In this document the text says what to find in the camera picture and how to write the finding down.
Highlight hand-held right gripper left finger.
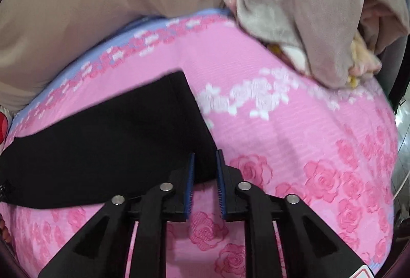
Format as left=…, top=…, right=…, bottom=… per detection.
left=38, top=153, right=196, bottom=278

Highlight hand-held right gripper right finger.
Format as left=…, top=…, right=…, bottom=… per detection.
left=215, top=150, right=369, bottom=278

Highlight black pants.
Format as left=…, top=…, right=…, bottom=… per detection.
left=0, top=71, right=219, bottom=210

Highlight pink floral blanket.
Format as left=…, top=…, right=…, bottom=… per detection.
left=0, top=7, right=399, bottom=278

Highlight person in beige shirt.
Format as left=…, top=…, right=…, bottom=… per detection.
left=0, top=0, right=232, bottom=115

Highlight white cable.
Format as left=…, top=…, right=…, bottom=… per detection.
left=392, top=180, right=410, bottom=199

